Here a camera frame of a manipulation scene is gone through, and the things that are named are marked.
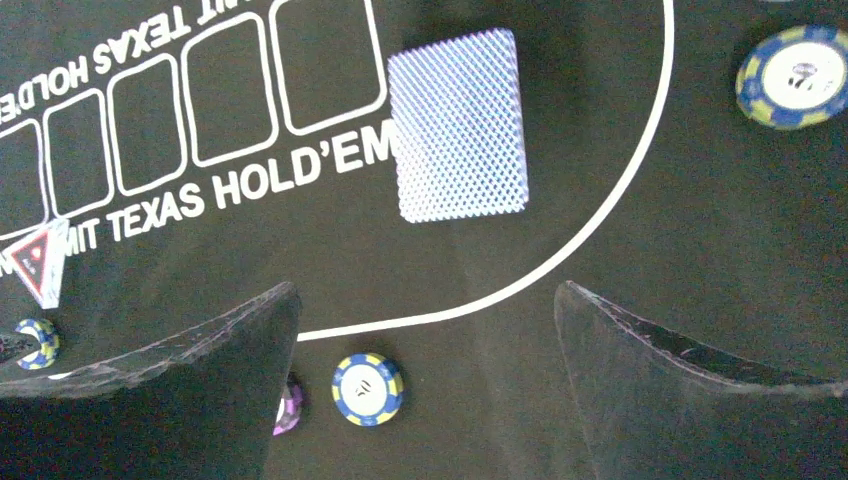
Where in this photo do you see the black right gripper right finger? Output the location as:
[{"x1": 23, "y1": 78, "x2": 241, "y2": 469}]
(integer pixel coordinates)
[{"x1": 554, "y1": 281, "x2": 847, "y2": 479}]

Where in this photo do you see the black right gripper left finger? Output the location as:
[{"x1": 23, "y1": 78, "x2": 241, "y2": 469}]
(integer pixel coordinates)
[{"x1": 1, "y1": 282, "x2": 302, "y2": 479}]

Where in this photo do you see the purple chip bottom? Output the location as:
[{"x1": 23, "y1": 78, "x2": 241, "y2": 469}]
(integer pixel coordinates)
[{"x1": 272, "y1": 375, "x2": 305, "y2": 436}]

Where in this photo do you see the blue yellow chip bottom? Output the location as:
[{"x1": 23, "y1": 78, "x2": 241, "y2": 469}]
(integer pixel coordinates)
[{"x1": 331, "y1": 352, "x2": 405, "y2": 427}]

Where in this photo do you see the blue card deck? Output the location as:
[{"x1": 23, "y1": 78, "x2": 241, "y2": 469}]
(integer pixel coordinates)
[{"x1": 388, "y1": 28, "x2": 529, "y2": 223}]

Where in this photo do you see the red triangular all-in marker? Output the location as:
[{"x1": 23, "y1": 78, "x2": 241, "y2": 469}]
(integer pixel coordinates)
[{"x1": 2, "y1": 218, "x2": 70, "y2": 310}]

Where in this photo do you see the black poker felt mat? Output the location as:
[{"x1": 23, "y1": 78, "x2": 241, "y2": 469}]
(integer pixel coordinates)
[{"x1": 1, "y1": 1, "x2": 847, "y2": 479}]

